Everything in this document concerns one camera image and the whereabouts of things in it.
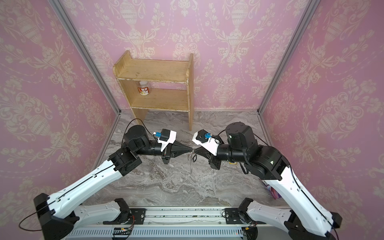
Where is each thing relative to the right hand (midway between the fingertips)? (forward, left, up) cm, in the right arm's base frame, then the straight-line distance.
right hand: (197, 149), depth 56 cm
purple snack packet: (-8, -40, -35) cm, 54 cm away
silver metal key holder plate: (+4, +3, -14) cm, 15 cm away
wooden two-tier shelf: (+62, +26, -14) cm, 69 cm away
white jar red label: (+53, +33, -9) cm, 63 cm away
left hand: (-1, +3, +1) cm, 3 cm away
